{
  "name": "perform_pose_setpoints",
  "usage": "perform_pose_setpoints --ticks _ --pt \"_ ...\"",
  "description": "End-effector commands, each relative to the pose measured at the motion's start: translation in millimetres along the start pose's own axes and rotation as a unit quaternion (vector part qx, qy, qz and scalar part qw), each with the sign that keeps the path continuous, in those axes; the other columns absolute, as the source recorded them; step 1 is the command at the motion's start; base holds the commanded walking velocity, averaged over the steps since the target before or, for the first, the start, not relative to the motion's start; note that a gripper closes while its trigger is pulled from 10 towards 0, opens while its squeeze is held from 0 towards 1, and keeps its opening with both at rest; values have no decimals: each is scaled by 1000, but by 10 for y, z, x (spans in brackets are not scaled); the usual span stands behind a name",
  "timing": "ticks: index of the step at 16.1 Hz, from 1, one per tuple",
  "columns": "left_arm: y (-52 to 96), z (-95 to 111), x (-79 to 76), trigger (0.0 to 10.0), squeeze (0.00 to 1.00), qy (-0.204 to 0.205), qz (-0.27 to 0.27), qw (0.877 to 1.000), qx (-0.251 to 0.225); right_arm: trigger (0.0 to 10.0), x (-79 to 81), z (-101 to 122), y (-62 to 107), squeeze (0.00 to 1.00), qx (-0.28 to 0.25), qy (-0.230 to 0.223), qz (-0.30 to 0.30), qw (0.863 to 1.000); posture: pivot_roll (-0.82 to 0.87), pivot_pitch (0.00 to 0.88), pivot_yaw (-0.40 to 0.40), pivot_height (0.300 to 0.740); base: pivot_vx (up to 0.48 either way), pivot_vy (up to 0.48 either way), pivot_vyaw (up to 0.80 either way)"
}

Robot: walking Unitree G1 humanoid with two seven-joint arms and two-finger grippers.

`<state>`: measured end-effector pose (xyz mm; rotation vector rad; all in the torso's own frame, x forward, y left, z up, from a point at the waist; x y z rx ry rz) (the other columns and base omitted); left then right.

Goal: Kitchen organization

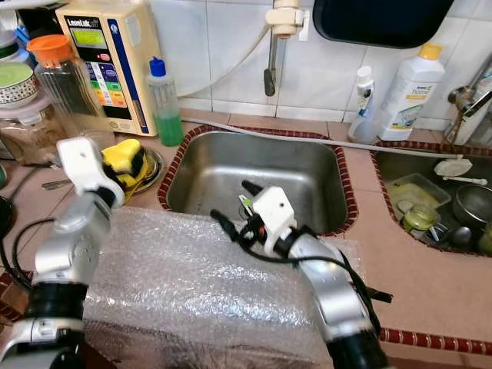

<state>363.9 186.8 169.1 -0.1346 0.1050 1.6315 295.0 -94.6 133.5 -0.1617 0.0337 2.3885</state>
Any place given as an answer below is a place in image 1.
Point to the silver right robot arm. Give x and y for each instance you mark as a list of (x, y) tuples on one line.
[(338, 300)]

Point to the steel sink basin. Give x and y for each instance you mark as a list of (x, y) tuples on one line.
[(392, 163), (277, 165)]

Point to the clear bubble wrap sheet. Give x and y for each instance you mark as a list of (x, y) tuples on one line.
[(184, 292)]

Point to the steel bowl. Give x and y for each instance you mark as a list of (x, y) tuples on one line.
[(156, 165)]

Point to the grey sink faucet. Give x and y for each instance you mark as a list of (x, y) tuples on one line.
[(270, 81)]

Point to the green liquid bottle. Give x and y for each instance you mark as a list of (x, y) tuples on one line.
[(167, 115)]

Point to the clear spray bottle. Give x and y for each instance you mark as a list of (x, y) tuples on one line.
[(361, 108)]

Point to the clear plastic container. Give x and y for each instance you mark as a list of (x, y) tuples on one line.
[(415, 192)]

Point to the white faucet filter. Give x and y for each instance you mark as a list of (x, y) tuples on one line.
[(284, 19)]

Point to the steel spoon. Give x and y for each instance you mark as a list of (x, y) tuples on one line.
[(58, 184)]

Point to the white detergent bottle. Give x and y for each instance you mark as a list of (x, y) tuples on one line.
[(411, 92)]

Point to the cream water ionizer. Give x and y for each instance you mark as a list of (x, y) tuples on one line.
[(108, 69)]

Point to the white ladle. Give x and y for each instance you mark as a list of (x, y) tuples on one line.
[(452, 167)]

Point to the black hanging tray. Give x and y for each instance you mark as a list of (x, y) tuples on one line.
[(380, 19)]

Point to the plastic container brown contents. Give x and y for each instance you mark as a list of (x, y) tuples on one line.
[(27, 138)]

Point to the clear jar orange lid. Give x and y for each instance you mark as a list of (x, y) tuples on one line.
[(58, 84)]

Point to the chrome tap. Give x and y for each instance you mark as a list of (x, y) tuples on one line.
[(469, 104)]

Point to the green ceramic bowl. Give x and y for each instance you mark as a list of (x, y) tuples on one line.
[(15, 81)]

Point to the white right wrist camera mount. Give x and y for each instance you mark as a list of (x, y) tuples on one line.
[(277, 211)]

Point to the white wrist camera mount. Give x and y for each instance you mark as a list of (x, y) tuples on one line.
[(88, 165), (277, 211)]

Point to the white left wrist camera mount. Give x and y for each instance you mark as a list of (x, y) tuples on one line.
[(88, 165)]

